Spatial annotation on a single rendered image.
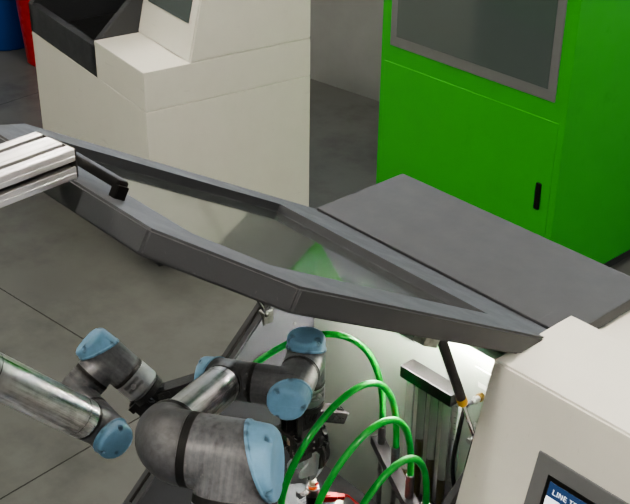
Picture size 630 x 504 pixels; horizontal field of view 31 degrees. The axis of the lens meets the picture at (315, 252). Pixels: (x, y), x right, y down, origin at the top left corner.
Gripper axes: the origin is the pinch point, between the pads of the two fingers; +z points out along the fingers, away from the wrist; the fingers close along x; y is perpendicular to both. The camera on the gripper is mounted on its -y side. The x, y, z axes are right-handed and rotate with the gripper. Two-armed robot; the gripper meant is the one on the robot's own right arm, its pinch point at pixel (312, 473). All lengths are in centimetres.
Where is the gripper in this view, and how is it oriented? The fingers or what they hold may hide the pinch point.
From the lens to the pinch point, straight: 238.1
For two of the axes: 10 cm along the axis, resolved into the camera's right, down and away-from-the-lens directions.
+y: -7.4, 3.2, -5.9
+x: 6.7, 3.7, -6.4
